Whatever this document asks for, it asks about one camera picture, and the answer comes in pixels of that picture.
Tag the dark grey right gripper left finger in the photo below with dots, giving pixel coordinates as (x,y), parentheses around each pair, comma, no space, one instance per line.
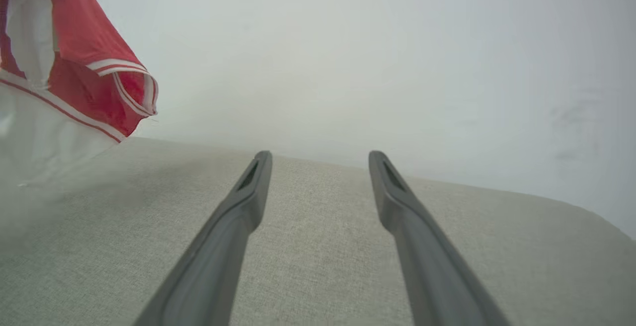
(218,261)

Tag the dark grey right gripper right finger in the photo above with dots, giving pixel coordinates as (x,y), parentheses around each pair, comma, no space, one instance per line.
(432,271)

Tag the red and white basketball jersey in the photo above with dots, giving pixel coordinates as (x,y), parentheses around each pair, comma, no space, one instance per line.
(84,42)

